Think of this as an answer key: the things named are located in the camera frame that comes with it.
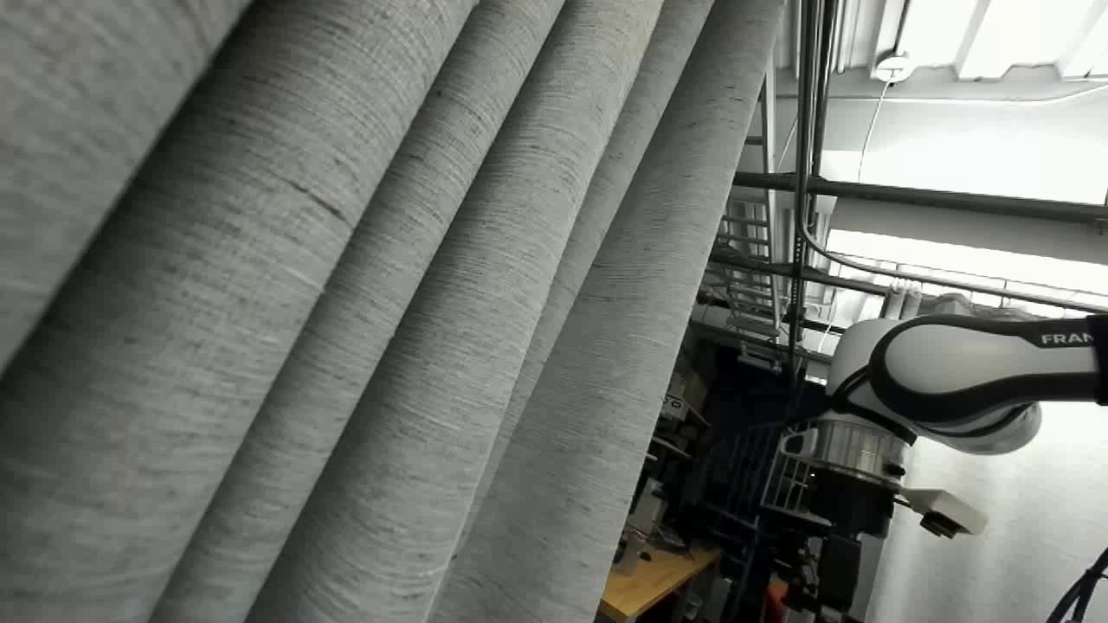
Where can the dark vertical ceiling pipe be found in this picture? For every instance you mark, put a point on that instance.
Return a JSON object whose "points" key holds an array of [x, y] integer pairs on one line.
{"points": [[808, 139]]}

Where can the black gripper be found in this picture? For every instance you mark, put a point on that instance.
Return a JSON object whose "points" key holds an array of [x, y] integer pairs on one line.
{"points": [[852, 502]]}

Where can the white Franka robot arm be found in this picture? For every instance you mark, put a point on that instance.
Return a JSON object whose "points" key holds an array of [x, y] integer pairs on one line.
{"points": [[980, 368]]}

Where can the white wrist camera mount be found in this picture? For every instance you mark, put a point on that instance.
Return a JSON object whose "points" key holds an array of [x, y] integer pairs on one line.
{"points": [[944, 511]]}

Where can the dark horizontal beam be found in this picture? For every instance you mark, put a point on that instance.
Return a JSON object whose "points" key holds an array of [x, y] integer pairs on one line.
{"points": [[923, 196]]}

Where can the white round ceiling fixture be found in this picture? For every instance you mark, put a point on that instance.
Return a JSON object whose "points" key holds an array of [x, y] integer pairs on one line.
{"points": [[891, 67]]}

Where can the wooden workbench top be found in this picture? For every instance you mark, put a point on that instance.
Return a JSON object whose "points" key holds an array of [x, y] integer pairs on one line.
{"points": [[652, 582]]}

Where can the grey woven fabric curtain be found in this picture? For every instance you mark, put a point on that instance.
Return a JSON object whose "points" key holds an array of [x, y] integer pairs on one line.
{"points": [[348, 346]]}

